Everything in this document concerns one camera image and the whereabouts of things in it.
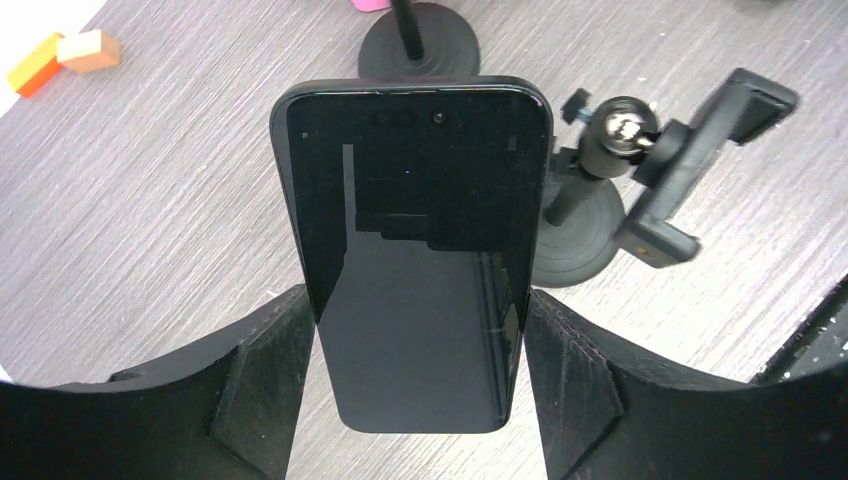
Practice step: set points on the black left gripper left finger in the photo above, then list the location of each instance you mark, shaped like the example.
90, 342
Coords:
224, 406

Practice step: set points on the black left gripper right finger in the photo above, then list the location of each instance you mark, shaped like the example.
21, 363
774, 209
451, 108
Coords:
610, 409

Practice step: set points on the black phone stand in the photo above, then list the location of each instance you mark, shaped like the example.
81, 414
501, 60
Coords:
417, 39
627, 176

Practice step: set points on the black smartphone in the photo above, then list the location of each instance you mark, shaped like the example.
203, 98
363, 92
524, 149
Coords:
415, 207

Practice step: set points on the pink wedge stand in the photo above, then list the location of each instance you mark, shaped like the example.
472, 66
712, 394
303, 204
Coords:
371, 5

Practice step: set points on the tan wooden block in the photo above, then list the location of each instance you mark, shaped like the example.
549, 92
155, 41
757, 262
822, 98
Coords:
88, 51

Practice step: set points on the orange wooden block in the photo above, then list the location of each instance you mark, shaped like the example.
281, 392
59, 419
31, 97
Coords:
36, 69

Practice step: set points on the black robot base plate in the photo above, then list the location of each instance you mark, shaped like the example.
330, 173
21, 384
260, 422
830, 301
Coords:
820, 341

